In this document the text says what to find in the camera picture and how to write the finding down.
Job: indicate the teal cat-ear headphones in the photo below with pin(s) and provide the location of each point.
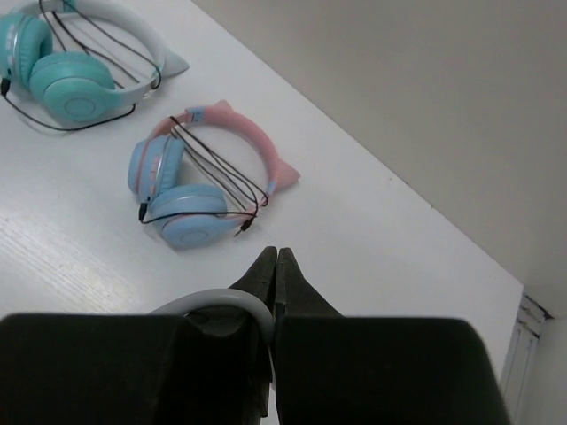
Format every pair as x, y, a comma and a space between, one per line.
74, 85

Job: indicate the aluminium side rail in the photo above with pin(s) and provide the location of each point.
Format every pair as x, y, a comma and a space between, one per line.
523, 345

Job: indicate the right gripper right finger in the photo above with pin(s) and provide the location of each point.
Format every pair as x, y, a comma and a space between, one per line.
294, 295

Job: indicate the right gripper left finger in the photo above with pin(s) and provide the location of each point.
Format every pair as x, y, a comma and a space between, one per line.
260, 278

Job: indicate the pink blue cat-ear headphones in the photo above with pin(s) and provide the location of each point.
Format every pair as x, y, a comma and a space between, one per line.
188, 192

